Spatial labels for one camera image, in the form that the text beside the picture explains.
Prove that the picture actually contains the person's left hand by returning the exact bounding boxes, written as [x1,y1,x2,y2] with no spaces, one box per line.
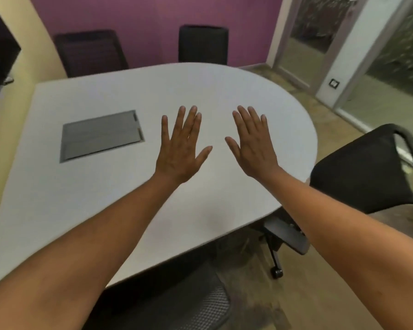
[154,105,213,185]

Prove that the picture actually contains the person's right hand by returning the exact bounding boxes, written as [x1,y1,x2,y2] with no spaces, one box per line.
[225,105,282,179]

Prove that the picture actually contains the person's left forearm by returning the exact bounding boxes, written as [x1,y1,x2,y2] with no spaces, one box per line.
[0,172,181,330]

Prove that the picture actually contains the person's right forearm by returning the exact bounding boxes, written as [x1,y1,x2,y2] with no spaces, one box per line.
[255,166,413,330]

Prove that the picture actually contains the white oval meeting table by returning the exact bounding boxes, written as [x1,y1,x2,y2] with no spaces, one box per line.
[0,62,318,292]

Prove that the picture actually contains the black mesh office chair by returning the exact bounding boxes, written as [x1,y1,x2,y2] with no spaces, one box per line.
[178,25,229,66]
[84,259,233,330]
[260,124,413,279]
[54,29,129,78]

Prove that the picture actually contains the glass door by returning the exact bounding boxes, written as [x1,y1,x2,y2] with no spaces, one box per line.
[273,0,357,89]

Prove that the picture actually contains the grey table cable hatch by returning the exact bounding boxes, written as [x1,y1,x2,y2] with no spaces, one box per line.
[59,110,145,163]

